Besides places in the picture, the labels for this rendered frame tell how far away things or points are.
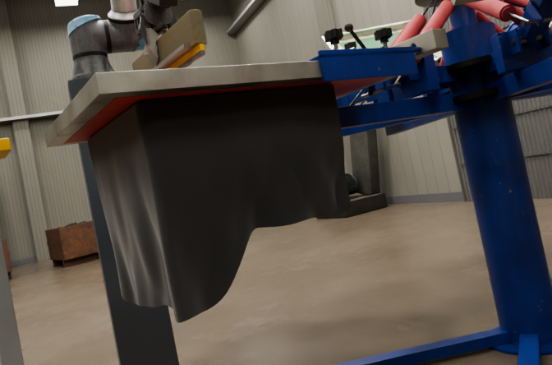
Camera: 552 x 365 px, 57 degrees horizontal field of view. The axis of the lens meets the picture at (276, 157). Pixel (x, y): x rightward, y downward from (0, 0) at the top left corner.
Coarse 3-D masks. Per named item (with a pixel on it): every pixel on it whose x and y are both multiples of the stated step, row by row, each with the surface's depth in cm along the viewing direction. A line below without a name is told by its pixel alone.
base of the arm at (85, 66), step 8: (80, 56) 173; (88, 56) 173; (96, 56) 174; (104, 56) 177; (80, 64) 173; (88, 64) 172; (96, 64) 173; (104, 64) 175; (72, 72) 175; (80, 72) 173; (88, 72) 171
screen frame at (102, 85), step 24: (96, 72) 86; (120, 72) 88; (144, 72) 91; (168, 72) 93; (192, 72) 96; (216, 72) 99; (240, 72) 101; (264, 72) 104; (288, 72) 108; (312, 72) 111; (96, 96) 88; (120, 96) 91; (72, 120) 105; (48, 144) 131; (72, 144) 138
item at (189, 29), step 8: (184, 16) 110; (192, 16) 108; (200, 16) 109; (176, 24) 114; (184, 24) 110; (192, 24) 108; (200, 24) 109; (168, 32) 118; (176, 32) 114; (184, 32) 111; (192, 32) 108; (200, 32) 108; (160, 40) 122; (168, 40) 118; (176, 40) 115; (184, 40) 111; (192, 40) 108; (200, 40) 108; (160, 48) 123; (168, 48) 119; (176, 48) 116; (144, 56) 133; (160, 56) 124; (136, 64) 138; (144, 64) 134; (152, 64) 129
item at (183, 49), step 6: (180, 48) 111; (186, 48) 110; (192, 48) 110; (174, 54) 114; (180, 54) 114; (168, 60) 117; (174, 60) 118; (156, 66) 123; (162, 66) 121; (168, 66) 122
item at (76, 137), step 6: (84, 126) 114; (90, 126) 116; (96, 126) 117; (102, 126) 119; (78, 132) 121; (84, 132) 123; (90, 132) 125; (96, 132) 127; (72, 138) 128; (78, 138) 130; (84, 138) 132
